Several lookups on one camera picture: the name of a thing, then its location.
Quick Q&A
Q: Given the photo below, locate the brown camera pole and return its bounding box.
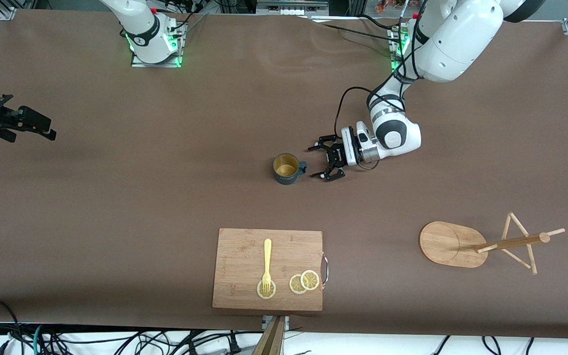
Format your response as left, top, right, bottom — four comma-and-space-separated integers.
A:
251, 316, 285, 355

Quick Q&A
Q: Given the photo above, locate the bamboo cutting board metal handle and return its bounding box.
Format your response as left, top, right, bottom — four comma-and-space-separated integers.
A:
212, 228, 330, 312

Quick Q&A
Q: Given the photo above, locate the wooden mug rack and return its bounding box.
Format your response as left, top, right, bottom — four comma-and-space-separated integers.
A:
419, 212, 566, 276

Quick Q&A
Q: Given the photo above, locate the lemon slice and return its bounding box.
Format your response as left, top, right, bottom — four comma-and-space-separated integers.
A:
300, 270, 320, 291
256, 279, 277, 300
289, 274, 309, 295

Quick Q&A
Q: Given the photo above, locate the colourful toy food pile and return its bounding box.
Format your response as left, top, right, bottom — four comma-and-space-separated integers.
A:
375, 0, 415, 14

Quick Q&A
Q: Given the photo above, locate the brown table cover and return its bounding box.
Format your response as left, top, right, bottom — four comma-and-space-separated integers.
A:
0, 10, 568, 341

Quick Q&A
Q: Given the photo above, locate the teal mug yellow inside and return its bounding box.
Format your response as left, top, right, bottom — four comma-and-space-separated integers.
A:
272, 152, 308, 186

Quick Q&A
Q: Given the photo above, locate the aluminium profile bracket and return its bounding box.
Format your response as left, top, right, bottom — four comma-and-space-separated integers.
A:
262, 316, 290, 332

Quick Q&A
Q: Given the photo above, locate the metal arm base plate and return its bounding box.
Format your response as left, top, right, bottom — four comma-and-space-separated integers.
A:
130, 20, 187, 69
389, 27, 413, 74

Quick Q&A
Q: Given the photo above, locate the white power strip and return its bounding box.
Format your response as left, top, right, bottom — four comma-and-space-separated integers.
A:
256, 0, 330, 14

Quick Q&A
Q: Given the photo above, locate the yellow plastic fork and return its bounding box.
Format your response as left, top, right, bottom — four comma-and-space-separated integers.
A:
262, 239, 273, 292

